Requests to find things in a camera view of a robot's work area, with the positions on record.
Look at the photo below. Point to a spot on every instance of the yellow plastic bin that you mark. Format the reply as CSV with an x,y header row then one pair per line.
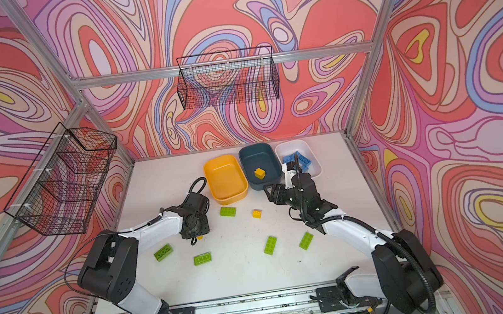
x,y
226,180

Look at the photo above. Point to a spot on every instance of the blue lego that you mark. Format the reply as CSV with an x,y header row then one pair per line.
x,y
297,159

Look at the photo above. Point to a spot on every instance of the white plastic bin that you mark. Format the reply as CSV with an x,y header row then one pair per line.
x,y
303,147

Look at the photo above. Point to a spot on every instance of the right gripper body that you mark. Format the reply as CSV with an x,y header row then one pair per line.
x,y
287,197

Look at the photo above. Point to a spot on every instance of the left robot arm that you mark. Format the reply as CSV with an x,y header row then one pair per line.
x,y
110,269

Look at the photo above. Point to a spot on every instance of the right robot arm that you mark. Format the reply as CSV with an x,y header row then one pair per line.
x,y
405,273

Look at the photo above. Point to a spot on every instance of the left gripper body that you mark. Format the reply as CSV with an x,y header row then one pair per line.
x,y
201,228

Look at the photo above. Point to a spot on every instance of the black wire basket back wall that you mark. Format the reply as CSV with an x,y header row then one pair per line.
x,y
234,76

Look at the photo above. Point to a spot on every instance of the black wire basket wall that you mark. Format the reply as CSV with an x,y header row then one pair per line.
x,y
234,76
60,190

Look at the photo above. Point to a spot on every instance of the black wire basket left wall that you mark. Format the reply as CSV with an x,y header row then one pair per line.
x,y
60,190

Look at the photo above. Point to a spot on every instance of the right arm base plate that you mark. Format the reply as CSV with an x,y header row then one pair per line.
x,y
337,298

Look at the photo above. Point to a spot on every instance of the small yellow lego centre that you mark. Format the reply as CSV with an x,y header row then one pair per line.
x,y
257,214

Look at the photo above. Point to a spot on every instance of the green lego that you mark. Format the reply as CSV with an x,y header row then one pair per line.
x,y
203,258
306,241
270,245
163,252
228,211

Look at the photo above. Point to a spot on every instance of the dark teal plastic bin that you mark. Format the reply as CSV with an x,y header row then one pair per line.
x,y
260,155

